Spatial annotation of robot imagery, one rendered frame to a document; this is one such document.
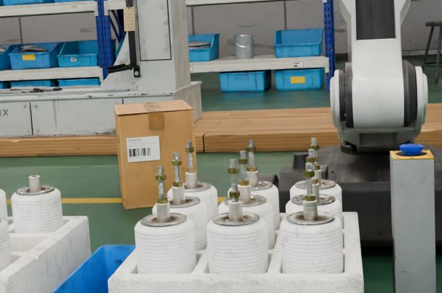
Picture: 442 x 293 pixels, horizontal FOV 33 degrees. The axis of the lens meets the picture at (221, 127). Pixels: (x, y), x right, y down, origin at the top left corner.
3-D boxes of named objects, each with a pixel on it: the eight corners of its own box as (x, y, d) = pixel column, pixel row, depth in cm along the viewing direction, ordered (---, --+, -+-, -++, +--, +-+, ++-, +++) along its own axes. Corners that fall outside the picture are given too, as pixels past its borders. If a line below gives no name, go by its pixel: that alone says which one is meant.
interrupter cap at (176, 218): (171, 214, 127) (171, 209, 126) (196, 222, 120) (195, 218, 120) (131, 222, 122) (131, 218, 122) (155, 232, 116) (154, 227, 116)
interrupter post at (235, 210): (241, 224, 118) (239, 203, 117) (226, 223, 119) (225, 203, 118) (245, 220, 120) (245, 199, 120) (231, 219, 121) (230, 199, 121)
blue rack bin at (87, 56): (79, 64, 674) (77, 41, 671) (119, 62, 666) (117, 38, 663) (55, 68, 626) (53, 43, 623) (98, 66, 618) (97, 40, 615)
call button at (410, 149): (398, 154, 135) (398, 143, 135) (421, 154, 134) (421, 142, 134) (400, 159, 131) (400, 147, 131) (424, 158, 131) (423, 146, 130)
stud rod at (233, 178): (237, 205, 120) (234, 159, 119) (239, 206, 119) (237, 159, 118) (231, 206, 119) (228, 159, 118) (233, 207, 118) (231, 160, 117)
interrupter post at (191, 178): (185, 191, 143) (184, 174, 143) (186, 188, 146) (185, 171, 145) (197, 190, 143) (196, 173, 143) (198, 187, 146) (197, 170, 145)
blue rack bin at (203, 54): (178, 60, 652) (177, 35, 649) (221, 58, 646) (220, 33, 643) (165, 63, 603) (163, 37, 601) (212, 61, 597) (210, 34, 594)
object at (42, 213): (31, 270, 157) (23, 186, 155) (74, 270, 156) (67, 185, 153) (10, 286, 148) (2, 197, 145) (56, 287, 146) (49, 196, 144)
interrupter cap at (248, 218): (250, 229, 115) (250, 224, 115) (205, 226, 117) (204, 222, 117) (266, 216, 122) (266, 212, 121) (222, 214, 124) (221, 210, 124)
